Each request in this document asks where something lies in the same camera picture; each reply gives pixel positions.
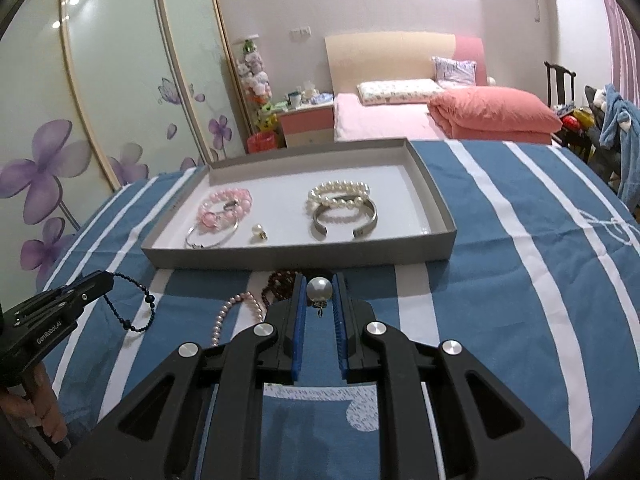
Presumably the pearl earring in tray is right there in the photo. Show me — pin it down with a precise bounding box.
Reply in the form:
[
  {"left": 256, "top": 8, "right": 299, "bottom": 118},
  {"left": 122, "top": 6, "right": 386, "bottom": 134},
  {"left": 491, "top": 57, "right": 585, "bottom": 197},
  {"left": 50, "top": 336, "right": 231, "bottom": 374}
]
[{"left": 252, "top": 223, "right": 268, "bottom": 243}]

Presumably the coral pink duvet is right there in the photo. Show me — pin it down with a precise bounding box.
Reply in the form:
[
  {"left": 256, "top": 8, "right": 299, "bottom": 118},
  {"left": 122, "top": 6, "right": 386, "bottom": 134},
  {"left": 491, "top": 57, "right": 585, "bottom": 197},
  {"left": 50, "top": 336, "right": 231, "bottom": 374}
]
[{"left": 428, "top": 86, "right": 562, "bottom": 145}]

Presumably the pearl earring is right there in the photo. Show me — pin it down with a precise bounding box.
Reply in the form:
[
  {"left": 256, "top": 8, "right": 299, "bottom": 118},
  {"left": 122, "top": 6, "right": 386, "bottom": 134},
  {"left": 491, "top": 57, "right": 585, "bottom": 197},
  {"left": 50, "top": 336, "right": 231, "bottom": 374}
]
[
  {"left": 306, "top": 276, "right": 333, "bottom": 318},
  {"left": 252, "top": 223, "right": 268, "bottom": 243}
]

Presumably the grey cardboard tray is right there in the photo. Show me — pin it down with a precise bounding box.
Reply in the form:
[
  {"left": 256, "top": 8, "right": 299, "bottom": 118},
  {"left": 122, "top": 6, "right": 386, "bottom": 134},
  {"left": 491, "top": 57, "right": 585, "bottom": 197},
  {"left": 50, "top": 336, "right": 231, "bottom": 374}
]
[{"left": 142, "top": 139, "right": 457, "bottom": 271}]

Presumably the bed with pink sheet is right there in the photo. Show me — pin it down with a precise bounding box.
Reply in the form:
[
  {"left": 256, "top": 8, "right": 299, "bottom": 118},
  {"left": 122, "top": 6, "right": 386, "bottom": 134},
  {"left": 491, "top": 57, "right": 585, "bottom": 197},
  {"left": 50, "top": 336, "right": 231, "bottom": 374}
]
[{"left": 324, "top": 32, "right": 487, "bottom": 141}]

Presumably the white pearl bracelet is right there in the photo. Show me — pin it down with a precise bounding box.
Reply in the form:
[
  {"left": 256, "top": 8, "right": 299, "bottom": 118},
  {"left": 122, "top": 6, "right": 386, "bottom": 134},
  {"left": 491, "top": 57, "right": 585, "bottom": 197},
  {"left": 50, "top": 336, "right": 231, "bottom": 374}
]
[{"left": 305, "top": 180, "right": 372, "bottom": 216}]

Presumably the blue white striped cloth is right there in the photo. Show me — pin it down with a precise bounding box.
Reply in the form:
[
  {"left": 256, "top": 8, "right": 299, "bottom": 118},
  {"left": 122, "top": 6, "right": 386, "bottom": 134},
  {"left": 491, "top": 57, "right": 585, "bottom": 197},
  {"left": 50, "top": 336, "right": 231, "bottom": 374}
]
[{"left": 46, "top": 141, "right": 639, "bottom": 477}]

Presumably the dark red bead bracelet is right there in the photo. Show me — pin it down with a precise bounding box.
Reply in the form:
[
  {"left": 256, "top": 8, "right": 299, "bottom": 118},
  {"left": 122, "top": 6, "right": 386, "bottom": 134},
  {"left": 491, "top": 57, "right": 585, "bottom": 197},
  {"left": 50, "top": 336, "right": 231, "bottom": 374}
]
[{"left": 261, "top": 270, "right": 298, "bottom": 307}]

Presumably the pink bedside table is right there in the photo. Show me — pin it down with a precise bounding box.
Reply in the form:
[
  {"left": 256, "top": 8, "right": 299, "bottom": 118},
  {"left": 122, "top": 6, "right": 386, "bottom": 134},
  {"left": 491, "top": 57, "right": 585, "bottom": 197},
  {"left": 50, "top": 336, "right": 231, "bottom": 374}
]
[{"left": 279, "top": 101, "right": 334, "bottom": 148}]

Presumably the black bead bracelet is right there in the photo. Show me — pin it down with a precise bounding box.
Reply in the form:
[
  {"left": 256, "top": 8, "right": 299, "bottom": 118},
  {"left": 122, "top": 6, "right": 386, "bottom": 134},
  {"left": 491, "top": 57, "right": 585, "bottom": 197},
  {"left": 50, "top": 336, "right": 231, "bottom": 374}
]
[{"left": 102, "top": 272, "right": 156, "bottom": 333}]

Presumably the purple patterned pillow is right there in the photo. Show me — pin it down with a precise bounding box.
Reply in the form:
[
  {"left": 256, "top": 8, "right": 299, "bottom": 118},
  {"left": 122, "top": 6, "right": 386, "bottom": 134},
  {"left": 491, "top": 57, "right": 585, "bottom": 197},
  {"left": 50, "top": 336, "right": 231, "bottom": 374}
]
[{"left": 432, "top": 56, "right": 477, "bottom": 86}]

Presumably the wide silver cuff bangle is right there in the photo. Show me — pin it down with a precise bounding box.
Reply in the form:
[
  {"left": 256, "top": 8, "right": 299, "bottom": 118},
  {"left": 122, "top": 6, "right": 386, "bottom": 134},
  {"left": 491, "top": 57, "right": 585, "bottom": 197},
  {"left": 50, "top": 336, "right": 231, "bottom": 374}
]
[{"left": 311, "top": 194, "right": 378, "bottom": 240}]

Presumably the white floral pillow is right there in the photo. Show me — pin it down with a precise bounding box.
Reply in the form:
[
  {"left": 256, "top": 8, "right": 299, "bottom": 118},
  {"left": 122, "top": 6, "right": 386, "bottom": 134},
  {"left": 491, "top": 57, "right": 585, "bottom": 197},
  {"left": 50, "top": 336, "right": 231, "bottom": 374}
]
[{"left": 357, "top": 78, "right": 444, "bottom": 105}]

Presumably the thin silver bangle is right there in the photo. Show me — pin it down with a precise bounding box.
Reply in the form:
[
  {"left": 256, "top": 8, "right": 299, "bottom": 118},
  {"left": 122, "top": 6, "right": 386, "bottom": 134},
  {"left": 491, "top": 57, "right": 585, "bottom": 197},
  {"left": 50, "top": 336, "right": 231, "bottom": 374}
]
[{"left": 184, "top": 220, "right": 240, "bottom": 250}]

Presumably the pink bead bracelet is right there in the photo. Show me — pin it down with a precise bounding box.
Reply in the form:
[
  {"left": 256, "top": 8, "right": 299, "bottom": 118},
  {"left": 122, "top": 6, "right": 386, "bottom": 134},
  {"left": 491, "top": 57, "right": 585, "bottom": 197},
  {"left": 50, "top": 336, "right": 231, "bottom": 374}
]
[{"left": 198, "top": 186, "right": 253, "bottom": 233}]

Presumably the pink curtain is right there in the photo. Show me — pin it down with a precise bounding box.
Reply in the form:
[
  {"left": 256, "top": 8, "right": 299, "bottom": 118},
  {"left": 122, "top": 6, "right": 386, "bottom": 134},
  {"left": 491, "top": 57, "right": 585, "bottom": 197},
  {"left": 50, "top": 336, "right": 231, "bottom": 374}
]
[{"left": 603, "top": 0, "right": 640, "bottom": 106}]

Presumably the blue clothing pile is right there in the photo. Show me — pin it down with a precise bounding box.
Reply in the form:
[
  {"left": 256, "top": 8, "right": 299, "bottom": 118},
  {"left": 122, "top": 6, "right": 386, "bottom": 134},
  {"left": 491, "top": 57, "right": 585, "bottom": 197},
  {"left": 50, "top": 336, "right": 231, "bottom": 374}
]
[{"left": 600, "top": 84, "right": 640, "bottom": 211}]

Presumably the floral sliding wardrobe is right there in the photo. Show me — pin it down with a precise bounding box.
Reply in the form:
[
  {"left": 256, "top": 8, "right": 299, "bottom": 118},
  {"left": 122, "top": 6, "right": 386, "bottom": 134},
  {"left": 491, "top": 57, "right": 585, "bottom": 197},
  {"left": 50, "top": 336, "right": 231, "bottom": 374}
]
[{"left": 1, "top": 0, "right": 245, "bottom": 290}]

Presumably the pink pearl bracelet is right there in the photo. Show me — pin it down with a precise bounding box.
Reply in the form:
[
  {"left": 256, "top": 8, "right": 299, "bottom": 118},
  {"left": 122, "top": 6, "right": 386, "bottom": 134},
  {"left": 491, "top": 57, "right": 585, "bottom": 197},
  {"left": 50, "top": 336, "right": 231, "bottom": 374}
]
[{"left": 209, "top": 290, "right": 266, "bottom": 350}]

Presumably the dark wooden chair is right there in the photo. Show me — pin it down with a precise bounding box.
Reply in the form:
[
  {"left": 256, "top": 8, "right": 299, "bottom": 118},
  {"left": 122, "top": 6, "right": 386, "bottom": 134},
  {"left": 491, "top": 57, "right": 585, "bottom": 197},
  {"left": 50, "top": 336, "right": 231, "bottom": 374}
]
[{"left": 544, "top": 62, "right": 577, "bottom": 110}]

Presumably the stack of plush toys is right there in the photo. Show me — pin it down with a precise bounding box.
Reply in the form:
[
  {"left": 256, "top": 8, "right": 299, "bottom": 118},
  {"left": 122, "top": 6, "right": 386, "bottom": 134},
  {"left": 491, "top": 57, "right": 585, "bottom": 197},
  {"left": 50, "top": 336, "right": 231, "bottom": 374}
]
[{"left": 235, "top": 37, "right": 278, "bottom": 132}]

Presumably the person's left hand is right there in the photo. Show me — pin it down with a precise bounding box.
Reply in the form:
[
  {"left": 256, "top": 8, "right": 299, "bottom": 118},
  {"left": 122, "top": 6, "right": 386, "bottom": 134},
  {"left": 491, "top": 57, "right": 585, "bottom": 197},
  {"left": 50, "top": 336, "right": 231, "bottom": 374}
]
[{"left": 1, "top": 362, "right": 67, "bottom": 443}]

